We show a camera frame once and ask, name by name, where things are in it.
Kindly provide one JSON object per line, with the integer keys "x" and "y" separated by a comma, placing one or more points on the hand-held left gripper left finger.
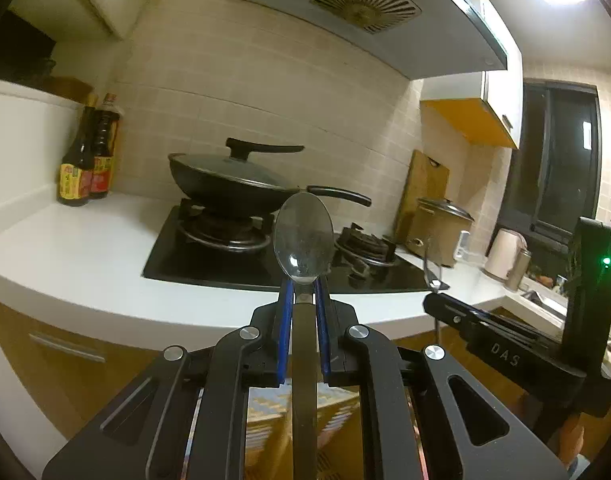
{"x": 283, "y": 330}

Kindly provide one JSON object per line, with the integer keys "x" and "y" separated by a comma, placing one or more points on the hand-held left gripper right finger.
{"x": 322, "y": 330}

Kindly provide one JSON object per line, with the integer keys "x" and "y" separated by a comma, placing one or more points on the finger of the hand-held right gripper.
{"x": 525, "y": 329}
{"x": 505, "y": 347}

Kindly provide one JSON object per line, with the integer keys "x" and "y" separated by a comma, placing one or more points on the metal spoon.
{"x": 431, "y": 272}
{"x": 304, "y": 240}

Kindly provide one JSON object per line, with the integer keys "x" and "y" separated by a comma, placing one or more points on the person's right hand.
{"x": 571, "y": 440}

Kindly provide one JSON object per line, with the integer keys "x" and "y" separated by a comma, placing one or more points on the steel thermos bottle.
{"x": 516, "y": 272}

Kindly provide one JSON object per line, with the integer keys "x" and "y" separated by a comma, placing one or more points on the pale electric kettle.
{"x": 503, "y": 255}

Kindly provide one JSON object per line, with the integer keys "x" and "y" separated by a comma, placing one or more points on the black gas stove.
{"x": 205, "y": 266}

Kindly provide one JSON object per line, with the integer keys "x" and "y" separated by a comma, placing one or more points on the brown rice cooker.
{"x": 435, "y": 235}

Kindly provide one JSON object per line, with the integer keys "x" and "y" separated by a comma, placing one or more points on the black wok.
{"x": 225, "y": 201}

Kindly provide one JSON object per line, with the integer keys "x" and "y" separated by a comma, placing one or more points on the dark window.
{"x": 550, "y": 160}

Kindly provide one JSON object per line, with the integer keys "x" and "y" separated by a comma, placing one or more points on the glass wok lid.
{"x": 225, "y": 170}

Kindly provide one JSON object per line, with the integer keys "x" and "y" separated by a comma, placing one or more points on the wooden cutting board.
{"x": 420, "y": 180}

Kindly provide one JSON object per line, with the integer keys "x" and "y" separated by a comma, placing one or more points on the red label sauce bottle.
{"x": 104, "y": 160}

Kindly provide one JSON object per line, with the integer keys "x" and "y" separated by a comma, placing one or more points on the yellow label sauce bottle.
{"x": 75, "y": 180}

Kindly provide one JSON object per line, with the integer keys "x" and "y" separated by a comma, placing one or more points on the range hood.
{"x": 285, "y": 25}

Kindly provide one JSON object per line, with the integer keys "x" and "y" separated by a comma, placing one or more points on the dark appliance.
{"x": 15, "y": 55}

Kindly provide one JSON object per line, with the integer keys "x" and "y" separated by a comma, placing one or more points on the white orange wall cabinet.
{"x": 500, "y": 95}

